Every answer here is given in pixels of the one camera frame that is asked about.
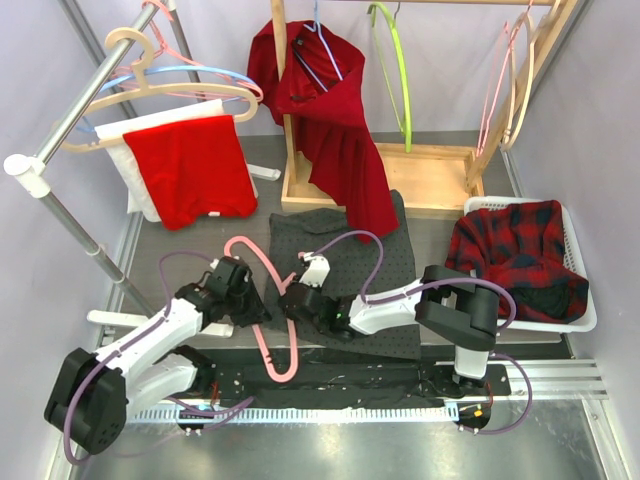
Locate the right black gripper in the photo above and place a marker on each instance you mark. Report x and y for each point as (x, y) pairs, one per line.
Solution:
(290, 314)

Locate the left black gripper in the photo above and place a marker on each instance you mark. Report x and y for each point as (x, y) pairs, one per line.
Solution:
(256, 313)

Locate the grey dotted garment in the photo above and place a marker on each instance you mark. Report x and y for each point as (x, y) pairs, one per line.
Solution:
(351, 262)

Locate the dark red skirt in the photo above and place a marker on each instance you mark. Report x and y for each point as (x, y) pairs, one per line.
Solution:
(330, 128)

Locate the blue wire hanger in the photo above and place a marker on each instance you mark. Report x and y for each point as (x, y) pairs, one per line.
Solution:
(313, 53)

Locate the white plastic laundry basket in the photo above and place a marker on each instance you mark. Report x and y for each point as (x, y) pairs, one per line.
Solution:
(572, 261)

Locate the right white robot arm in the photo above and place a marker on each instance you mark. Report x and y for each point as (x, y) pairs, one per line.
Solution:
(459, 308)

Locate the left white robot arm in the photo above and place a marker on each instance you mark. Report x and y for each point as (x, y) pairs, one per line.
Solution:
(95, 393)

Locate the blue hanger left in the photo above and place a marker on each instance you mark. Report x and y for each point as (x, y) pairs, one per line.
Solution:
(200, 72)

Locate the beige wooden hanger left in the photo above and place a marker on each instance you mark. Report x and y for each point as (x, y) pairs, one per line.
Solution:
(144, 61)

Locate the beige wooden hanger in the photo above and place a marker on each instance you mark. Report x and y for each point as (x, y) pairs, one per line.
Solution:
(540, 38)
(144, 61)

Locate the green hanger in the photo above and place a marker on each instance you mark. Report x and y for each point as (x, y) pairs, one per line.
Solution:
(402, 109)

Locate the beige wooden hanger right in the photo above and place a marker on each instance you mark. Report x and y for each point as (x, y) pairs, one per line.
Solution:
(540, 38)

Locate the white hung cloth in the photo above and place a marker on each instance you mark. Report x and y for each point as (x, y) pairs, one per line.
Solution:
(124, 159)

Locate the bright red hung garment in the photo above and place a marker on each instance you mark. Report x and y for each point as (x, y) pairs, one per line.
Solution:
(194, 168)

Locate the wooden clothes rack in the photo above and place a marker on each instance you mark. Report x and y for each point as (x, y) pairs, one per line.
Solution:
(436, 180)

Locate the red plaid garment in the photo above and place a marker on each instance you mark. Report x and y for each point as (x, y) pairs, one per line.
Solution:
(521, 248)

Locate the metal clothes rack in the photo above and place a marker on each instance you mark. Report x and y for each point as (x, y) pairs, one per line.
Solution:
(28, 169)

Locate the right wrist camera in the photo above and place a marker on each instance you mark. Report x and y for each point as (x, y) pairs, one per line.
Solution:
(316, 269)

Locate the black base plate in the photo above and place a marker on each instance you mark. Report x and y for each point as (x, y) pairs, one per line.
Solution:
(337, 380)

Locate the white cable duct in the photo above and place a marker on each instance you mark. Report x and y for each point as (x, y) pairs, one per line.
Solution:
(172, 413)

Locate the thin pink wire hanger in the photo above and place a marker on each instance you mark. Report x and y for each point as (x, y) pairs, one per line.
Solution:
(505, 63)

